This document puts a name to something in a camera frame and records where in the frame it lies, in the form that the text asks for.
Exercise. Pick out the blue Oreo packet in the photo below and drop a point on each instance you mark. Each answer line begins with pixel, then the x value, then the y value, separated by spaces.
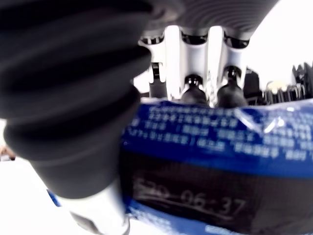
pixel 207 159

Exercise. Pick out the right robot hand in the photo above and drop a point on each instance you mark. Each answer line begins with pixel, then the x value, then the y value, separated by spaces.
pixel 61 98

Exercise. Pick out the beige round item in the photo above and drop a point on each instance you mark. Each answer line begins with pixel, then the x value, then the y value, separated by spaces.
pixel 277 86

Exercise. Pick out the black metal rack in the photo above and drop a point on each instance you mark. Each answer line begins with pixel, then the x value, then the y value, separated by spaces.
pixel 286 96

